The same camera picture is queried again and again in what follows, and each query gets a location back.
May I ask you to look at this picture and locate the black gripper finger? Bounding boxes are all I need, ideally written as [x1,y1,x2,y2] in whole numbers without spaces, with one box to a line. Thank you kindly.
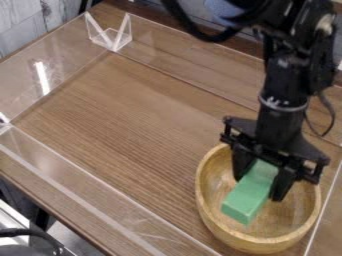
[232,144,255,181]
[268,166,296,202]

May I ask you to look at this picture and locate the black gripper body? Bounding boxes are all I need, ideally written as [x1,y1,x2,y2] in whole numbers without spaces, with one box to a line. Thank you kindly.
[220,96,330,185]

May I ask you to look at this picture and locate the green rectangular block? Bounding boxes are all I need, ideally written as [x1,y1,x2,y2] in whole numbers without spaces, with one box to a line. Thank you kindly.
[220,159,278,225]

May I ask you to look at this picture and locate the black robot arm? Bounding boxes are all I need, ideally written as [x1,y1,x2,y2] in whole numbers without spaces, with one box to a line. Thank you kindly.
[206,0,336,201]

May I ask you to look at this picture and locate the brown wooden bowl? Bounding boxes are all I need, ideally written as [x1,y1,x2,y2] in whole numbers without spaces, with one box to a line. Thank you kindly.
[195,144,322,255]

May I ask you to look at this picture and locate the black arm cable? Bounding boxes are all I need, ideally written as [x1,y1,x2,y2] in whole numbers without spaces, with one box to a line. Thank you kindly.
[159,0,251,44]

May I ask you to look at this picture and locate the clear acrylic corner bracket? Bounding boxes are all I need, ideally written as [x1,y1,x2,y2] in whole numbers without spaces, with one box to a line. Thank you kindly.
[84,12,132,52]

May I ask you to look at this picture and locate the clear acrylic tray wall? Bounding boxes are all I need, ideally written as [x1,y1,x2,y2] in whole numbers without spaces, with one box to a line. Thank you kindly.
[0,3,342,256]

